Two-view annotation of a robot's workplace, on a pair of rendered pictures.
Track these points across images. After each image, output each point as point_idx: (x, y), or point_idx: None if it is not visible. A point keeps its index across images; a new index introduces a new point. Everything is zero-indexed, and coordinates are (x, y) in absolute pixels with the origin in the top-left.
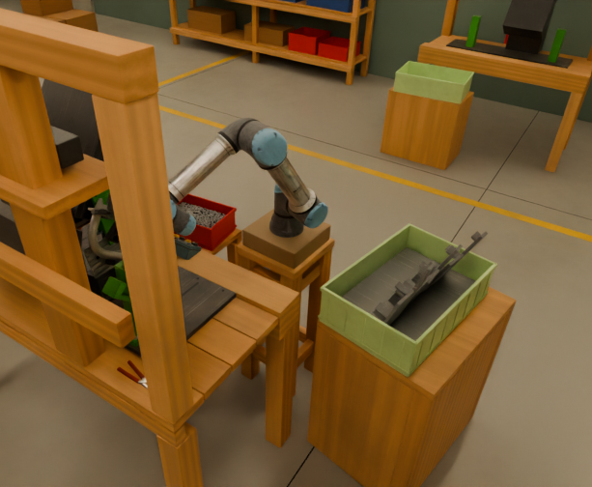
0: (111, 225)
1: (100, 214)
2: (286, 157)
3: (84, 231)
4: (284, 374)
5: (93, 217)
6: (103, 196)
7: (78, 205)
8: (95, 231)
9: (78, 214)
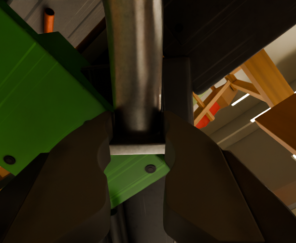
0: (14, 75)
1: (211, 182)
2: None
3: (37, 25)
4: None
5: (160, 95)
6: (113, 174)
7: (189, 109)
8: (133, 9)
9: (176, 76)
